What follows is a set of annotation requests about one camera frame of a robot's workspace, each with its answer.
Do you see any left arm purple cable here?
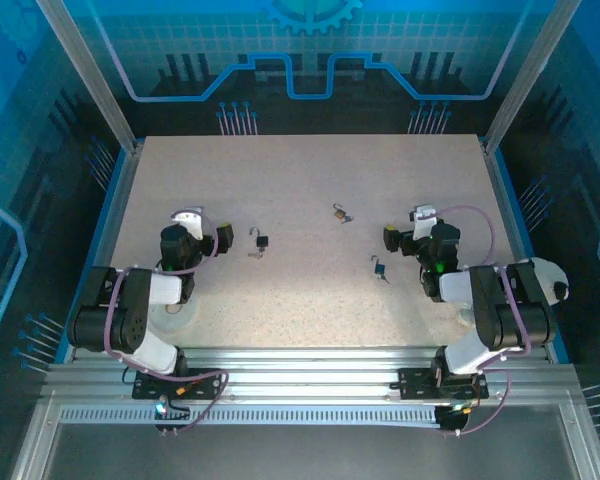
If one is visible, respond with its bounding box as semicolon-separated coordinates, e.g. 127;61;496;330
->
102;209;231;437

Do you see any slotted grey cable duct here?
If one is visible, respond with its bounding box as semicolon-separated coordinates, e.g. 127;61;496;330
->
58;405;444;427

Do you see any aluminium mounting rail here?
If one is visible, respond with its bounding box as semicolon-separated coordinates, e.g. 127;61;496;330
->
42;345;584;407

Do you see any grey metal panel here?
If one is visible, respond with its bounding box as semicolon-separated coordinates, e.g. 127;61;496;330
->
42;424;581;480

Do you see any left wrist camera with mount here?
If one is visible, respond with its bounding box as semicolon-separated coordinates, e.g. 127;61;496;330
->
170;205;205;242

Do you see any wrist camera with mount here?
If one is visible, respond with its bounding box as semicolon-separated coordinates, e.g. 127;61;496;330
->
170;205;205;242
408;204;439;241

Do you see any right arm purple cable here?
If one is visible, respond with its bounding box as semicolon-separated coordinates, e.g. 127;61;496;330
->
434;204;534;439

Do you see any aluminium frame post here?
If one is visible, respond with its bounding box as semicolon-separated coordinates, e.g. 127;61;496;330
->
33;0;144;154
483;0;584;154

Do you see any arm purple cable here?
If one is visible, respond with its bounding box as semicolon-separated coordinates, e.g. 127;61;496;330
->
102;209;231;437
434;204;534;439

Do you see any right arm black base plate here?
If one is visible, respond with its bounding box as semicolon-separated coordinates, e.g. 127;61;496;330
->
397;367;490;401

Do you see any blue table edge strip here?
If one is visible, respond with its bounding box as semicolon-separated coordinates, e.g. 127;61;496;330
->
492;149;569;364
54;149;131;364

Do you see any aluminium table side rail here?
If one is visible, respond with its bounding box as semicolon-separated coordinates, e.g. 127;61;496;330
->
482;142;551;361
69;142;144;361

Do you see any black controller box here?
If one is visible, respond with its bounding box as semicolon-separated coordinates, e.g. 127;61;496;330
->
152;394;191;437
435;404;470;437

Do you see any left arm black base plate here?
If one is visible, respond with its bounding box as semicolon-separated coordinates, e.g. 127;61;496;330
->
132;367;225;401

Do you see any white plush dog toy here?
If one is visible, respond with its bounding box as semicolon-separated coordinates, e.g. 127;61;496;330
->
457;257;571;326

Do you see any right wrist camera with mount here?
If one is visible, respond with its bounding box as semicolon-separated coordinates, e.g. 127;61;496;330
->
408;204;439;241

